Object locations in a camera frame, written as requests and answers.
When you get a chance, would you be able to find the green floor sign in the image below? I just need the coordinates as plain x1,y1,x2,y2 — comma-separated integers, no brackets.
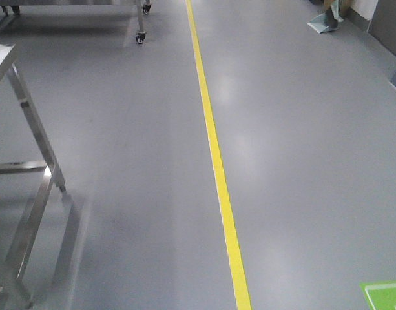
360,281,396,310

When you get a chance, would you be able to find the stainless steel table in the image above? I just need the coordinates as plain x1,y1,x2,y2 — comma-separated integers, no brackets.
0,44,66,309

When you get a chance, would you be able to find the teal dustpan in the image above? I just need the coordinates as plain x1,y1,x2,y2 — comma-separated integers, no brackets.
307,0,344,34

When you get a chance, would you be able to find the steel cart with casters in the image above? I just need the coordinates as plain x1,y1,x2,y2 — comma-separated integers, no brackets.
0,0,153,45

